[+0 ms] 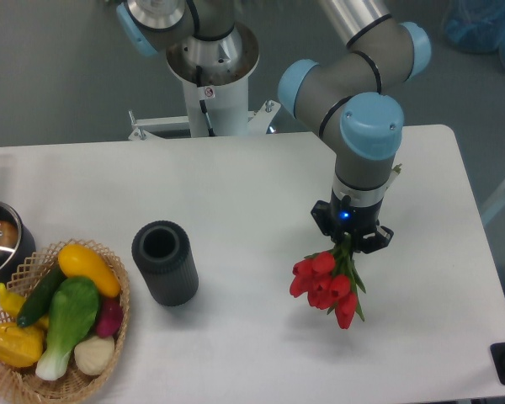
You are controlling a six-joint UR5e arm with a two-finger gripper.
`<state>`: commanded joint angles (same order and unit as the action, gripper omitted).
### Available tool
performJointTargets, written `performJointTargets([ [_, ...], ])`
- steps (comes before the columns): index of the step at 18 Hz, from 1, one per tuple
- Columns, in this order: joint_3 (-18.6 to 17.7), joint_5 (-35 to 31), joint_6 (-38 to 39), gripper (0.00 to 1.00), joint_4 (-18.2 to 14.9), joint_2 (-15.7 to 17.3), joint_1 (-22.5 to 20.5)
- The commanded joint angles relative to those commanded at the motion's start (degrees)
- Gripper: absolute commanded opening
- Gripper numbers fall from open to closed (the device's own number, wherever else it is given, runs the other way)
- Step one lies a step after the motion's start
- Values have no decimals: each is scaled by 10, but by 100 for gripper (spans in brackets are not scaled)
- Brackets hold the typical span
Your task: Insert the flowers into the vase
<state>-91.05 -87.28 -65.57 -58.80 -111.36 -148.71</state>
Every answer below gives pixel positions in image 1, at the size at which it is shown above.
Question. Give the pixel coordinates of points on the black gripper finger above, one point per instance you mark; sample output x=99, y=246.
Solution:
x=326, y=222
x=373, y=241

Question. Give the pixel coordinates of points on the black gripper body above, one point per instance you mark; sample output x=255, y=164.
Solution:
x=358, y=222

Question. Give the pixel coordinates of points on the red tulip bouquet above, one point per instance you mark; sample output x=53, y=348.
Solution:
x=329, y=279

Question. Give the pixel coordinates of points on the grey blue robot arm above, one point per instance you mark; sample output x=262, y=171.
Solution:
x=343, y=104

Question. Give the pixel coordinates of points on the dark grey ribbed vase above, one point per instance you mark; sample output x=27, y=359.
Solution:
x=162, y=252

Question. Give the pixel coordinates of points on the blue plastic bag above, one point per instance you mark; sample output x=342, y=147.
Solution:
x=476, y=27

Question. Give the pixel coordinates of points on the yellow squash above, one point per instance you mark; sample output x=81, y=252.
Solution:
x=76, y=260

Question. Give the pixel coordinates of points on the green bok choy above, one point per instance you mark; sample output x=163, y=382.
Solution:
x=73, y=310

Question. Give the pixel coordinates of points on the white garlic bulb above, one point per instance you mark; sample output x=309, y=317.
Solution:
x=93, y=355

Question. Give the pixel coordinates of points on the dark green cucumber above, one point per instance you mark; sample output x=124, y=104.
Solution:
x=39, y=301

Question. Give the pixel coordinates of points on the yellow banana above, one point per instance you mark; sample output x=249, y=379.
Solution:
x=14, y=304

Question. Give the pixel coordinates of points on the yellow corn cob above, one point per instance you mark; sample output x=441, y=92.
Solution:
x=20, y=347

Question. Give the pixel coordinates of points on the woven wicker basket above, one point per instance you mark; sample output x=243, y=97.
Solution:
x=21, y=385

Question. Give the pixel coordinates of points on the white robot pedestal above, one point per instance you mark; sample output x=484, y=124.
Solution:
x=215, y=82

